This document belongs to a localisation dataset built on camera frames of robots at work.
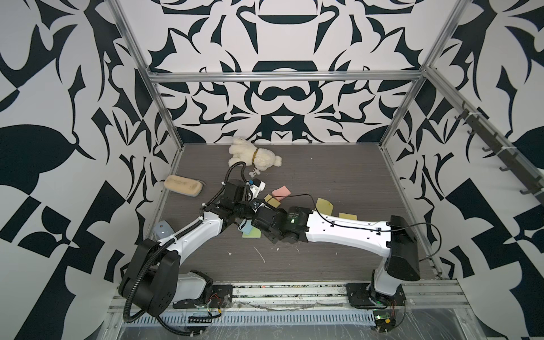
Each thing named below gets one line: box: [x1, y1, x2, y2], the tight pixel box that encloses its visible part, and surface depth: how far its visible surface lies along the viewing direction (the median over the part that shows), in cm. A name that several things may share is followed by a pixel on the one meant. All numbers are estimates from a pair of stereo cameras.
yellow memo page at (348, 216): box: [338, 212, 358, 221], surface depth 97 cm
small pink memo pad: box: [272, 185, 292, 202], surface depth 102 cm
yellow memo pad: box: [263, 194, 282, 209], surface depth 101 cm
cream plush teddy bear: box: [228, 137, 283, 178], surface depth 107 cm
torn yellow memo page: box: [315, 197, 334, 217], surface depth 99 cm
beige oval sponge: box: [163, 174, 204, 197], surface depth 101 cm
